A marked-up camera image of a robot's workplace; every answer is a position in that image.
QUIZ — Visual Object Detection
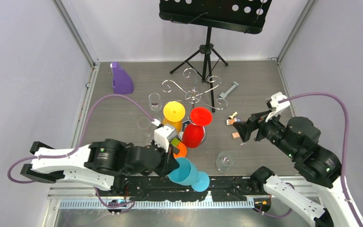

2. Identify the yellow plastic wine glass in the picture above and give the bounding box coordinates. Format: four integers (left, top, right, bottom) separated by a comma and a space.
162, 101, 186, 133

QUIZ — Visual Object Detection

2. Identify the clear wine glass with label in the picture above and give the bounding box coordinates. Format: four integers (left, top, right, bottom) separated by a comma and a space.
148, 93, 163, 119

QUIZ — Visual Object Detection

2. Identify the cream chess piece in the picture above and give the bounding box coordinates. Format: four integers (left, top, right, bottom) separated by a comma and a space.
228, 112, 238, 120

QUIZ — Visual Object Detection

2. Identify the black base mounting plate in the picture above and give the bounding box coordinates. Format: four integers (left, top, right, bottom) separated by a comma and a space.
112, 175, 266, 202

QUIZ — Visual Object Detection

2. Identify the chrome wine glass rack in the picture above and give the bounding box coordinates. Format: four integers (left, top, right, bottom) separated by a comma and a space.
161, 68, 228, 139

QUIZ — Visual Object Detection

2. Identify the pink eraser block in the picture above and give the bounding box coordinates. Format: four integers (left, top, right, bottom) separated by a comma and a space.
232, 132, 240, 139

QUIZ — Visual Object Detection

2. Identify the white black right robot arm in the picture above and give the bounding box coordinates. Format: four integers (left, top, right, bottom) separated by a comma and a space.
233, 111, 363, 227

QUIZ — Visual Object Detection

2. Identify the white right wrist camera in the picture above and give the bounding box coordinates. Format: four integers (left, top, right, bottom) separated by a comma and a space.
265, 92, 291, 122

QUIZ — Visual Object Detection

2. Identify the lime green building brick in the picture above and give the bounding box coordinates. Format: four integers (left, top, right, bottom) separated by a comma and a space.
170, 138, 180, 147

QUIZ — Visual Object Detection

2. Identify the blue plastic wine glass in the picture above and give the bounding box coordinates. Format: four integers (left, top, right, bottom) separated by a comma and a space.
168, 157, 210, 192

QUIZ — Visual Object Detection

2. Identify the ice cream cone toy figure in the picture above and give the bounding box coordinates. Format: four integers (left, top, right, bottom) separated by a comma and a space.
226, 118, 241, 126

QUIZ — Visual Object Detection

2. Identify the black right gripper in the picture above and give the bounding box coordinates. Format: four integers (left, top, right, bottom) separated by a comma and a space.
232, 105, 299, 157

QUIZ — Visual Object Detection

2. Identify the red plastic wine glass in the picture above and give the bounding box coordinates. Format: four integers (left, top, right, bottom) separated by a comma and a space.
182, 107, 213, 148

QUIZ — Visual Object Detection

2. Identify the purple plastic stand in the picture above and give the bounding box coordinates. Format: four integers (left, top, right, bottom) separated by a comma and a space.
110, 62, 134, 95

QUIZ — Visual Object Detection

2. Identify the black music stand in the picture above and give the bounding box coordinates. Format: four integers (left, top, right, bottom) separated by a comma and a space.
159, 0, 272, 112

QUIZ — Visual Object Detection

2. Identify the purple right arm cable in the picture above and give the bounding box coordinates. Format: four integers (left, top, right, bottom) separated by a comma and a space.
253, 92, 363, 227

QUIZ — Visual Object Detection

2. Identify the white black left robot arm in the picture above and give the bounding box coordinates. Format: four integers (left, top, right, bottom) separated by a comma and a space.
20, 139, 180, 196

